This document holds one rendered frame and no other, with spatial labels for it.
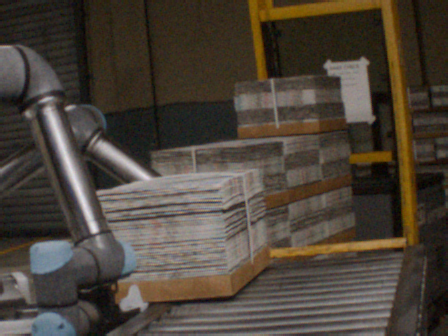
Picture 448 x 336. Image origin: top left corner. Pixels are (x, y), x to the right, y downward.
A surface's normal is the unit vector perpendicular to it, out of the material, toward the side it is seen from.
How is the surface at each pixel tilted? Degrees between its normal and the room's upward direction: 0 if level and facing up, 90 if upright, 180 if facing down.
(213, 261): 90
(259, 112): 90
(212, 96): 90
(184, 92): 90
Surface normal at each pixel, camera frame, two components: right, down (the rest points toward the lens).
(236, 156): -0.62, 0.10
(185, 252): -0.31, 0.07
